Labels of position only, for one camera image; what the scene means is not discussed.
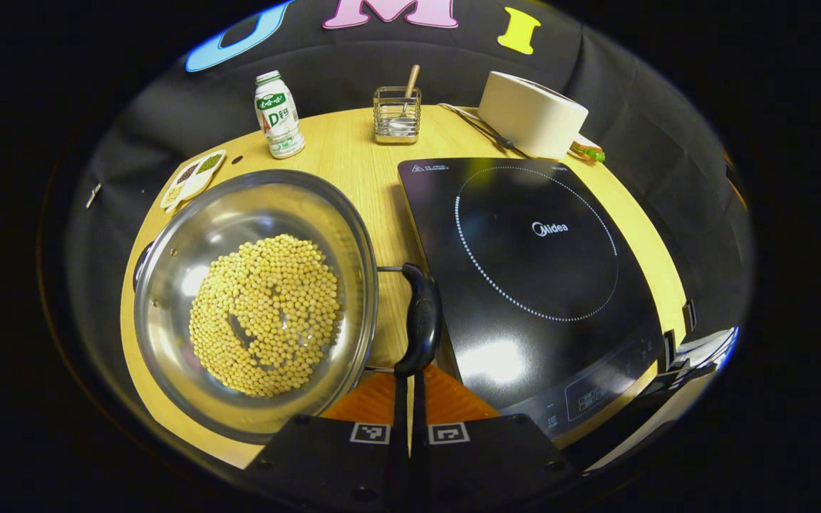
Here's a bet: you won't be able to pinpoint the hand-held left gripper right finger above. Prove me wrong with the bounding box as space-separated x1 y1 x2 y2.
410 367 582 511

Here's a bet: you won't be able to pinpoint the black induction cooktop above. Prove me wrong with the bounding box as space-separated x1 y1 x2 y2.
397 157 668 439

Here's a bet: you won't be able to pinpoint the pile of yellow soybeans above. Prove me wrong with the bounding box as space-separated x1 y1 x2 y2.
188 234 344 398

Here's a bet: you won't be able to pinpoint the white drink bottle green label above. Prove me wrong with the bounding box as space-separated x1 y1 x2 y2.
254 70 306 160

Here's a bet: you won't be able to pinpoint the black backdrop cloth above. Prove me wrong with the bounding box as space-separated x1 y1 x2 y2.
61 0 753 357

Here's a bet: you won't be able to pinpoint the wooden handled spoon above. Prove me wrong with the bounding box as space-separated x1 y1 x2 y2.
389 64 421 136

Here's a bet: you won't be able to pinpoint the black toaster cable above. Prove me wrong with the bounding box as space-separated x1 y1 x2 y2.
439 103 529 159

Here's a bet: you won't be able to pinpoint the white toaster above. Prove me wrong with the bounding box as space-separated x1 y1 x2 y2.
477 71 589 160

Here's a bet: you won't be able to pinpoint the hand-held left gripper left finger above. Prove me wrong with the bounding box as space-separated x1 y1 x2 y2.
250 370 411 511

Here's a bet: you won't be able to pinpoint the stainless steel pot black handles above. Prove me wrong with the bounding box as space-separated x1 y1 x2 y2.
131 169 444 446

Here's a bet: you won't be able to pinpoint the wire utensil holder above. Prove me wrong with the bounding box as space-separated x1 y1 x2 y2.
373 85 423 145

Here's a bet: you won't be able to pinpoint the white divided dish of beans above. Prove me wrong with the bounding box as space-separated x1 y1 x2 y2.
160 150 227 213

